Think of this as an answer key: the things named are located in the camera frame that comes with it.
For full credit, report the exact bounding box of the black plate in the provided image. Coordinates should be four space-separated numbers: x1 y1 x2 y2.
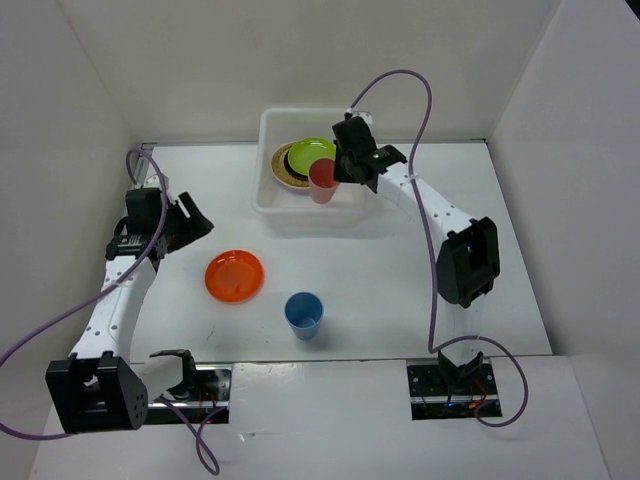
283 153 308 182

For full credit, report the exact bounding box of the round bamboo mat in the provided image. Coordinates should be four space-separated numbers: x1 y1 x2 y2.
271 143 314 191

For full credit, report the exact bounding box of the beige plate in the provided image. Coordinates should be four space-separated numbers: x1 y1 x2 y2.
270 144 314 194

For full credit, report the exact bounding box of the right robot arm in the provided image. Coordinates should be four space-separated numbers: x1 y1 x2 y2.
332 112 500 393

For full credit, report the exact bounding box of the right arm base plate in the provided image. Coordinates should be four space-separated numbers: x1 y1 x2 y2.
406 362 502 421

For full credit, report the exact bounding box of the blue plastic cup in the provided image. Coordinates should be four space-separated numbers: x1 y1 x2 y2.
284 292 324 341

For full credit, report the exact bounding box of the green plate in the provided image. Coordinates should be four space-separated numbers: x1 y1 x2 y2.
288 137 336 175

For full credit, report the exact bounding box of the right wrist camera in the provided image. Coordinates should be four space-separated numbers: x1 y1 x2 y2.
344 107 373 127

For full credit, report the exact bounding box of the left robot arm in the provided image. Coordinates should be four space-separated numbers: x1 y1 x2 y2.
45 175 213 435

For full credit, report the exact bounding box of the orange plate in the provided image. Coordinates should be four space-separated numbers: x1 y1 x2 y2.
204 249 264 304

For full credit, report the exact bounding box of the pink plastic cup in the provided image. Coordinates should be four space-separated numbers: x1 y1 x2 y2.
308 158 339 205

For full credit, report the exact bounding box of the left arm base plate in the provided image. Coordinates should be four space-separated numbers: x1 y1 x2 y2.
162 363 233 426

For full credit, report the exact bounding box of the clear plastic bin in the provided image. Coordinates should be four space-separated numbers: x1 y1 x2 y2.
251 107 373 230

